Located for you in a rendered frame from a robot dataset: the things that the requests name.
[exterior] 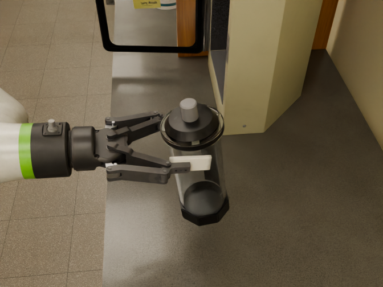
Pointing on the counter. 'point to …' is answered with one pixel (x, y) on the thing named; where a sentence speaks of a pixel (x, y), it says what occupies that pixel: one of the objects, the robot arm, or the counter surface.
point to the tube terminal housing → (264, 61)
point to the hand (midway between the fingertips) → (191, 143)
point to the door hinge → (207, 25)
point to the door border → (159, 46)
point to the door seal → (151, 48)
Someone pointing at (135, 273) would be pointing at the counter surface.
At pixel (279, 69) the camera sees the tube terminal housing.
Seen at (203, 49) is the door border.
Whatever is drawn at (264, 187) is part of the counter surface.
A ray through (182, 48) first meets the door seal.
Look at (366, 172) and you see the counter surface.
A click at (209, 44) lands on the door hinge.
